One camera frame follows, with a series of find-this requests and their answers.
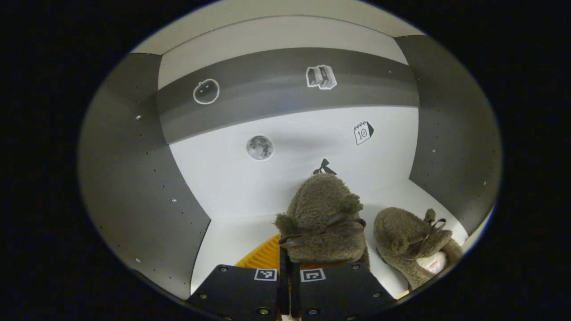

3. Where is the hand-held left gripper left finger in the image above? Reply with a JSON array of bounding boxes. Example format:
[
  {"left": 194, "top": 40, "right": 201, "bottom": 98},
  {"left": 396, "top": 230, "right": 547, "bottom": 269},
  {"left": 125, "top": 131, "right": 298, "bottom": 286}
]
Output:
[{"left": 187, "top": 234, "right": 286, "bottom": 321}]

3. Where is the grey shoe cabinet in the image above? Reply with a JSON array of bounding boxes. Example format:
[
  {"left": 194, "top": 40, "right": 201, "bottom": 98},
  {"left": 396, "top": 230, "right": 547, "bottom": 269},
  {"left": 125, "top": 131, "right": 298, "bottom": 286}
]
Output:
[{"left": 78, "top": 0, "right": 503, "bottom": 300}]

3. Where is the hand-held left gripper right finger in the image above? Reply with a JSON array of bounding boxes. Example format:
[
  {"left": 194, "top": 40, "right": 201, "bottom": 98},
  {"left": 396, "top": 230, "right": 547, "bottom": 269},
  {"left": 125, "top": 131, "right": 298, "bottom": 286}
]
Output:
[{"left": 290, "top": 262, "right": 398, "bottom": 321}]

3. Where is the brown fuzzy shoe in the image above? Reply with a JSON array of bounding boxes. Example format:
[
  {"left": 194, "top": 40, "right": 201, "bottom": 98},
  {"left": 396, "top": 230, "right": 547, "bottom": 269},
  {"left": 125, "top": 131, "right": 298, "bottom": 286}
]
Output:
[
  {"left": 373, "top": 207, "right": 465, "bottom": 291},
  {"left": 274, "top": 173, "right": 371, "bottom": 269}
]

